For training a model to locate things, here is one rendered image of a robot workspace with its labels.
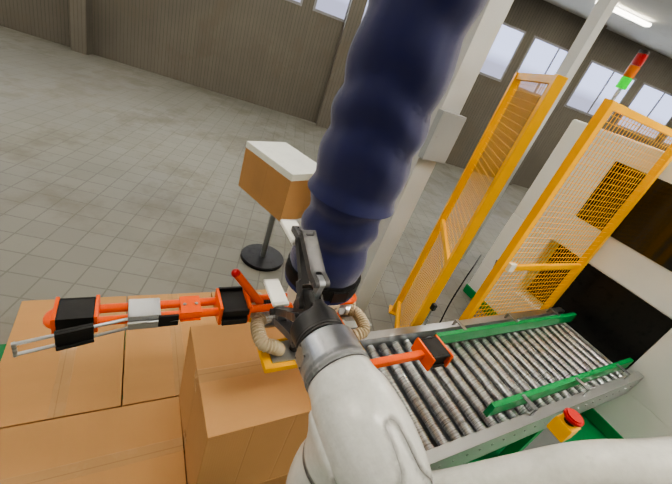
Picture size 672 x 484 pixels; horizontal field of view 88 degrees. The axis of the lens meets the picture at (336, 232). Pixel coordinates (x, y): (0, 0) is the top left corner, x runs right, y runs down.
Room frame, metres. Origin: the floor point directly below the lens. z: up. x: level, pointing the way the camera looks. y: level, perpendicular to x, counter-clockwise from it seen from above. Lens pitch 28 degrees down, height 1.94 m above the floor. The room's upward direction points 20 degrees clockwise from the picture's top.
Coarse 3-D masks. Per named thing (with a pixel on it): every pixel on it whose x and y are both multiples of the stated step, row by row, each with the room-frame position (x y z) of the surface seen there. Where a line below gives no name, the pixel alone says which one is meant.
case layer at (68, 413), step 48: (144, 336) 1.05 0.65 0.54; (0, 384) 0.67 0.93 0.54; (48, 384) 0.73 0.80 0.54; (96, 384) 0.79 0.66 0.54; (144, 384) 0.85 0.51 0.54; (0, 432) 0.54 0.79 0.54; (48, 432) 0.59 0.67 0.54; (96, 432) 0.64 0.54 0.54; (144, 432) 0.69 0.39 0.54; (0, 480) 0.43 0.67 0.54; (48, 480) 0.47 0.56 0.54; (96, 480) 0.51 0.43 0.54; (144, 480) 0.56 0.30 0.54
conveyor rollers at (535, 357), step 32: (384, 352) 1.50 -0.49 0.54; (480, 352) 1.82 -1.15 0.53; (512, 352) 1.93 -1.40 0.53; (544, 352) 2.04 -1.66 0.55; (576, 352) 2.20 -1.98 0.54; (416, 384) 1.37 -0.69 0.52; (448, 384) 1.43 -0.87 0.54; (480, 384) 1.51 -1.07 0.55; (512, 384) 1.61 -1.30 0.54; (544, 384) 1.72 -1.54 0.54; (480, 416) 1.33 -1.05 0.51; (512, 416) 1.38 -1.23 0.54
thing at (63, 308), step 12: (60, 300) 0.53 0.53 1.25; (72, 300) 0.54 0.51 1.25; (84, 300) 0.55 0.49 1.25; (96, 300) 0.56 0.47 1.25; (60, 312) 0.50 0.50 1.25; (72, 312) 0.51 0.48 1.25; (84, 312) 0.52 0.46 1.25; (96, 312) 0.53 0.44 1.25; (60, 324) 0.49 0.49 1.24; (72, 324) 0.50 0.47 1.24
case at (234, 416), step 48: (192, 336) 0.82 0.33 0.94; (240, 336) 0.89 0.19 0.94; (192, 384) 0.72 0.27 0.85; (240, 384) 0.71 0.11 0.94; (288, 384) 0.77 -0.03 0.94; (192, 432) 0.64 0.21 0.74; (240, 432) 0.58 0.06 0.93; (288, 432) 0.68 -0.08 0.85; (192, 480) 0.56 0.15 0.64; (240, 480) 0.62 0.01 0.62
